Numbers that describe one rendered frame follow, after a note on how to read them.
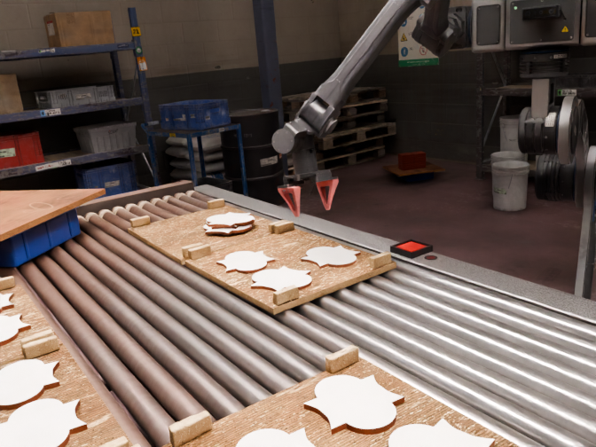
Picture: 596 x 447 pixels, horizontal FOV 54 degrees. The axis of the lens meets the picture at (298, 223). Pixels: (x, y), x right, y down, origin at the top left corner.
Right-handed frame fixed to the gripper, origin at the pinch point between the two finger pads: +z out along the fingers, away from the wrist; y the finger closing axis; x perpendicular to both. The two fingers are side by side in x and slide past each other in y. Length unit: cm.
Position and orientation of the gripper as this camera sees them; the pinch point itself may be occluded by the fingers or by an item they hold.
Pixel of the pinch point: (312, 209)
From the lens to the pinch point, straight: 143.3
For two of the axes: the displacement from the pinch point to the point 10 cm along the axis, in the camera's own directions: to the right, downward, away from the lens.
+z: 1.5, 9.8, 1.1
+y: 7.9, -1.9, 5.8
